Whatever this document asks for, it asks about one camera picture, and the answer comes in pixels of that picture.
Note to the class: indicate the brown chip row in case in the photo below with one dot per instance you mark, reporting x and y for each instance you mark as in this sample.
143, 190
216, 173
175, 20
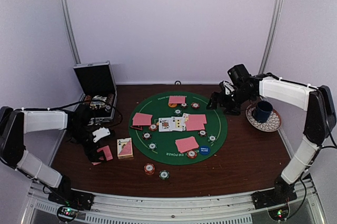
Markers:
109, 102

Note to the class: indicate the triangular all-in marker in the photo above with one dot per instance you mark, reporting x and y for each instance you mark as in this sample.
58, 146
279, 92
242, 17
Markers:
140, 128

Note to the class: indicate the face-up community card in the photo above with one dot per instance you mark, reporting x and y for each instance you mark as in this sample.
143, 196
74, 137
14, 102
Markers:
165, 124

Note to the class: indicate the dealt card bottom player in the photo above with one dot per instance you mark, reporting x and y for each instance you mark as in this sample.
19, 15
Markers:
179, 143

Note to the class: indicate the face-down card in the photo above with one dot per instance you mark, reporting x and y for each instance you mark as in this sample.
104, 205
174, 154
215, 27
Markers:
194, 124
197, 118

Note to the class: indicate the tan card box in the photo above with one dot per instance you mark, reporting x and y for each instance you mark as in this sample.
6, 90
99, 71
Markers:
124, 148

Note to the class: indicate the round green poker mat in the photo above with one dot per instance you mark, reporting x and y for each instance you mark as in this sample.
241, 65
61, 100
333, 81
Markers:
167, 151

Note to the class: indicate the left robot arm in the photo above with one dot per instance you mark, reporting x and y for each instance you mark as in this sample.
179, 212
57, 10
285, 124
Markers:
16, 123

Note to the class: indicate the red-backed card deck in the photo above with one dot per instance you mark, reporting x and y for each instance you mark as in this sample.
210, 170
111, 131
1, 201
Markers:
106, 155

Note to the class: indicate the brown chip top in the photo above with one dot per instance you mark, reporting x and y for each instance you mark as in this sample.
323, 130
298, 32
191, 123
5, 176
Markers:
183, 105

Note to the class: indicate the orange dealer button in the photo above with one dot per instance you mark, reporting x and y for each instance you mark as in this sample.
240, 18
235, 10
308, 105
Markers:
172, 105

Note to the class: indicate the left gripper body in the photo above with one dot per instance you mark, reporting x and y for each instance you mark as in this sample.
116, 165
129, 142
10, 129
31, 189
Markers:
88, 151

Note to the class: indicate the blue card deck in case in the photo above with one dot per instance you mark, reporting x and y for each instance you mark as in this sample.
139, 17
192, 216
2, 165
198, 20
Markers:
98, 102

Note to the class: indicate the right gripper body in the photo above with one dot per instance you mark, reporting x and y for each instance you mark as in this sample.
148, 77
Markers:
233, 103

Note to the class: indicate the aluminium front rail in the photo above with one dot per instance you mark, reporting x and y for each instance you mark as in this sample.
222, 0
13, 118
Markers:
231, 208

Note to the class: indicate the dealt card player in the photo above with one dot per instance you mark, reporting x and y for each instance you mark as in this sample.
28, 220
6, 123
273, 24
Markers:
177, 99
179, 143
139, 119

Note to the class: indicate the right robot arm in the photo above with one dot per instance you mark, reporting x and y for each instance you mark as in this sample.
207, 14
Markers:
303, 106

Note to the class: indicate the patterned ceramic plate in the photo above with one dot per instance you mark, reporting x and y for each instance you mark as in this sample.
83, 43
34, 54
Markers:
272, 124

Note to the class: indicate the orange chip stack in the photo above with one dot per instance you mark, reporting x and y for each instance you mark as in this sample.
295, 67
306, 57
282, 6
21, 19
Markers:
149, 169

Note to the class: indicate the green chip top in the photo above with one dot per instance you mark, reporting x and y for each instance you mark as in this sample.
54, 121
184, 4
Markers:
177, 112

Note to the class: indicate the blue small blind button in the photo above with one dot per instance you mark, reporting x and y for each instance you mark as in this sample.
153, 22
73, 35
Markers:
204, 150

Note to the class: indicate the three of spades card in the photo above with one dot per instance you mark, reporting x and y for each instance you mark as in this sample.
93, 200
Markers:
178, 124

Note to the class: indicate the aluminium poker case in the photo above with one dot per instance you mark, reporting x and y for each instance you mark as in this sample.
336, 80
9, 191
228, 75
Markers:
97, 79

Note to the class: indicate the dealt card top player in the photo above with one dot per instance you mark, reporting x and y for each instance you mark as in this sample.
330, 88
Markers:
177, 99

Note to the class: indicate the green chip stack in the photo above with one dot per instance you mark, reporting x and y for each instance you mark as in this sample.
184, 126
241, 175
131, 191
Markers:
164, 174

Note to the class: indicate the five of diamonds card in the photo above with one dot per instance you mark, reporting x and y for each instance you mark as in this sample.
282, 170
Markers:
185, 118

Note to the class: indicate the right frame post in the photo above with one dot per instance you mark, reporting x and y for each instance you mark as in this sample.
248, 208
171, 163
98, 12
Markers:
277, 8

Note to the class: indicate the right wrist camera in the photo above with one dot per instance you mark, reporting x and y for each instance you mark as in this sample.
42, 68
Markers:
238, 74

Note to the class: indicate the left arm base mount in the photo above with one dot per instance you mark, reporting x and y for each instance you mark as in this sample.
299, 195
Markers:
77, 200

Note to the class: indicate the dark blue cup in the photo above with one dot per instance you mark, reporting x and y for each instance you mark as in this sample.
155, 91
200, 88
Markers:
262, 111

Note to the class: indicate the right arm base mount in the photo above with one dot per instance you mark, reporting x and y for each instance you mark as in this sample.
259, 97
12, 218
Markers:
269, 198

